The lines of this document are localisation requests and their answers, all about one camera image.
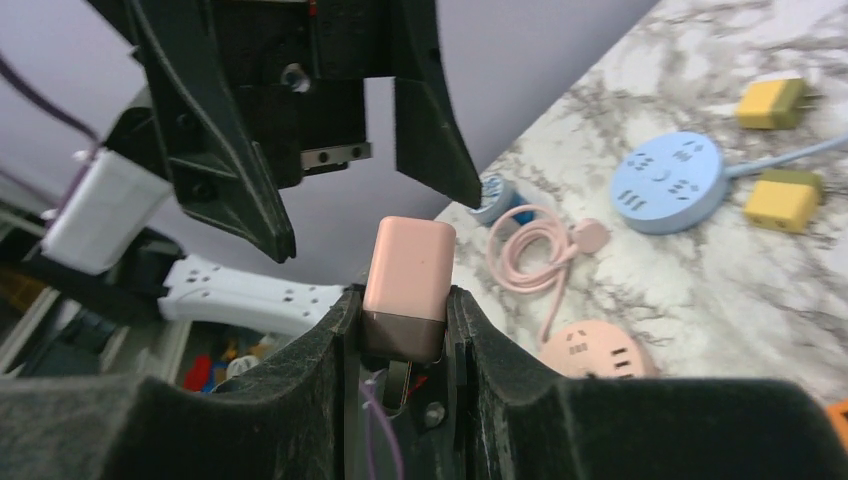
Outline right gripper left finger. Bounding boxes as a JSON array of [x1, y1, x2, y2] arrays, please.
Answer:
[[1, 287, 361, 479]]

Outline yellow plug adapter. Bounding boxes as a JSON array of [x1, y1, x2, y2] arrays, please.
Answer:
[[743, 169, 824, 234], [734, 77, 819, 130]]

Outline pink round power strip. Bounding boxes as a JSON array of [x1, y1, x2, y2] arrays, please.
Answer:
[[538, 320, 658, 379]]

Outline pink coiled cable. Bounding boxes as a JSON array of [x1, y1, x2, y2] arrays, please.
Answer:
[[486, 205, 611, 346]]

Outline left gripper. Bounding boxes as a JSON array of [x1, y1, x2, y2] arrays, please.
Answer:
[[91, 1, 481, 263]]

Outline pink plug adapter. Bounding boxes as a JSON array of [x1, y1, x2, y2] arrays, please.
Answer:
[[361, 216, 456, 364]]

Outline orange power strip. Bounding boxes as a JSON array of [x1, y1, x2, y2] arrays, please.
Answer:
[[826, 399, 848, 448]]

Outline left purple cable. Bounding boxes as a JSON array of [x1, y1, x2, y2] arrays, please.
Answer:
[[0, 52, 104, 220]]

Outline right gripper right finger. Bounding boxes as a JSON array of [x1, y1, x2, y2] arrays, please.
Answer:
[[447, 287, 847, 479]]

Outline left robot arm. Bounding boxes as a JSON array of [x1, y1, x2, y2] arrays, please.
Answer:
[[1, 1, 481, 336]]

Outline blue round power strip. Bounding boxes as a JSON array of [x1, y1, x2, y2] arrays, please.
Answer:
[[610, 132, 730, 235]]

